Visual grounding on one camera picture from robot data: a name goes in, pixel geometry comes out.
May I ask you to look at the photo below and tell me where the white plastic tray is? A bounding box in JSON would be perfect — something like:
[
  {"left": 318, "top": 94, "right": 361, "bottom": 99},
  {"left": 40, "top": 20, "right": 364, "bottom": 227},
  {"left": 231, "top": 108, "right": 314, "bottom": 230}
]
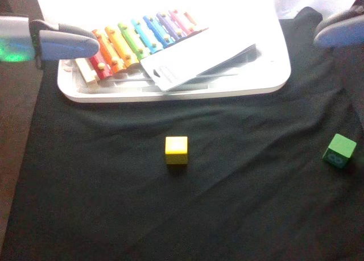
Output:
[{"left": 56, "top": 0, "right": 291, "bottom": 103}]

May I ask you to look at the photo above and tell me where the rainbow toy xylophone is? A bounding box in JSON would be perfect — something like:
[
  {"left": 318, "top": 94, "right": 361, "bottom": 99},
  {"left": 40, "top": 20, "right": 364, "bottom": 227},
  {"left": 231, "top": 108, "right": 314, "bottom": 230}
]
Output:
[{"left": 75, "top": 9, "right": 210, "bottom": 88}]

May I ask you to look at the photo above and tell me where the yellow toy block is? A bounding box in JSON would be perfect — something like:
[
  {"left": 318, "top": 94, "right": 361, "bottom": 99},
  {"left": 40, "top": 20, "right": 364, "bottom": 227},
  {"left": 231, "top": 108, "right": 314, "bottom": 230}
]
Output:
[{"left": 164, "top": 136, "right": 189, "bottom": 165}]

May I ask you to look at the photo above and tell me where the black table cloth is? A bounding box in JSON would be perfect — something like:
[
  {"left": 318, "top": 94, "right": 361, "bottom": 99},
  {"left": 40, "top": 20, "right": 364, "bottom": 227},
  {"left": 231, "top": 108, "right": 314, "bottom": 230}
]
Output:
[{"left": 0, "top": 6, "right": 364, "bottom": 261}]

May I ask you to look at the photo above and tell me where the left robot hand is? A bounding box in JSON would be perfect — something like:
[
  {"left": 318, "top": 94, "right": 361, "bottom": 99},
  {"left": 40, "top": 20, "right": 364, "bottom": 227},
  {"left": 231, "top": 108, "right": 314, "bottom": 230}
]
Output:
[{"left": 0, "top": 15, "right": 100, "bottom": 70}]

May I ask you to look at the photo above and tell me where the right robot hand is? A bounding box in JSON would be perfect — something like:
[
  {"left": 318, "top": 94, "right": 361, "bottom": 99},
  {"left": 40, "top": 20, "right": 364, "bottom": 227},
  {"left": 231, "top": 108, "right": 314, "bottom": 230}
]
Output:
[{"left": 313, "top": 5, "right": 364, "bottom": 48}]

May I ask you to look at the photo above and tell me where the green toy block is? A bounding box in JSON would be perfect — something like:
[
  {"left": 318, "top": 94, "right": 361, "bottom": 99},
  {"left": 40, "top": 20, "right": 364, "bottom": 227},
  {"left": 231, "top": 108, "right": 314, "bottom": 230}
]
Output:
[{"left": 322, "top": 133, "right": 357, "bottom": 169}]

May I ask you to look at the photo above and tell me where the silver plastic package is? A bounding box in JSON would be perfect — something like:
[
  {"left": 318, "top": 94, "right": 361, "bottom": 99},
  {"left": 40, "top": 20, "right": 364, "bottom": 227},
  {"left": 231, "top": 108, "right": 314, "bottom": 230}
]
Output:
[{"left": 140, "top": 27, "right": 262, "bottom": 92}]

